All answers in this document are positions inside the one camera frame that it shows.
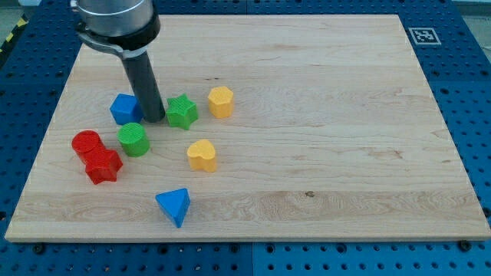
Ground red cylinder block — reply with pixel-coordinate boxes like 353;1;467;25
71;130;104;164

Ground black bolt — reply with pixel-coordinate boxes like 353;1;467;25
32;243;45;255
458;240;473;252

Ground blue cube block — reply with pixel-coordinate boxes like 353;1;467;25
110;94;143;125

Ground red star block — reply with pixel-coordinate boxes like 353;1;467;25
85;149;123;185

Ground green cylinder block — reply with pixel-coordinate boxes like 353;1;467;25
117;123;150;157

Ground blue triangle block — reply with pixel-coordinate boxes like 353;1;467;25
155;188;190;228

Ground black bolt front right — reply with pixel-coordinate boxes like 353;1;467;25
458;240;473;252

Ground wooden board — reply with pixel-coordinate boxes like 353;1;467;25
5;15;490;243

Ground green star block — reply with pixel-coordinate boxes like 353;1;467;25
166;94;199;130

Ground black bolt front left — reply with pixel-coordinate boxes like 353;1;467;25
32;243;45;255

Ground white fiducial marker tag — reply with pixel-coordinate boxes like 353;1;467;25
408;27;441;45

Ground yellow hexagon block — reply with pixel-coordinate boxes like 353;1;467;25
208;86;234;119

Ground yellow heart block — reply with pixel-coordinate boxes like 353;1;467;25
186;140;217;173

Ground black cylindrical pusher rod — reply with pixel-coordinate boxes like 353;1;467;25
122;52;165;123

